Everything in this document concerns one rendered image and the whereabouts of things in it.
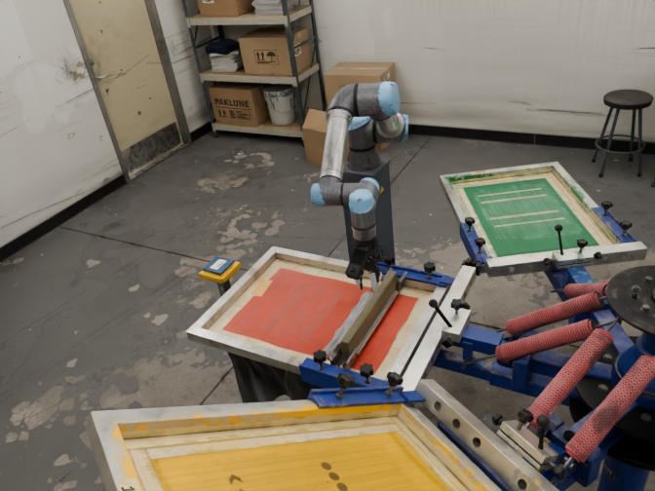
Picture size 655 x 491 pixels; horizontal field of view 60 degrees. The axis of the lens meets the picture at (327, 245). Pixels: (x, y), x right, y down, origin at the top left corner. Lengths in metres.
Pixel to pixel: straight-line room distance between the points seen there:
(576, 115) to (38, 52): 4.56
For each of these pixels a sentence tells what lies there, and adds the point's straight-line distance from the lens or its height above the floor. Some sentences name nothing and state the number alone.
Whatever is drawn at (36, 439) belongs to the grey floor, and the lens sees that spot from 3.50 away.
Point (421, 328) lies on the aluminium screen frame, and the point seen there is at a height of 0.99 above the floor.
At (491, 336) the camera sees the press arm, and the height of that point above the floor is 1.04.
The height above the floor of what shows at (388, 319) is 0.96.
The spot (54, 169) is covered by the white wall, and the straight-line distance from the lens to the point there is 5.46.
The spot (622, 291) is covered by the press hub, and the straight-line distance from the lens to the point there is 1.65.
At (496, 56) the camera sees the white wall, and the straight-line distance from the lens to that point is 5.48.
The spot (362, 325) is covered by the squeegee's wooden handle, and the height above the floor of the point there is 1.05.
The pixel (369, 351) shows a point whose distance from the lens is 1.92.
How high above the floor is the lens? 2.28
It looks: 33 degrees down
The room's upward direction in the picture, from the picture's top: 8 degrees counter-clockwise
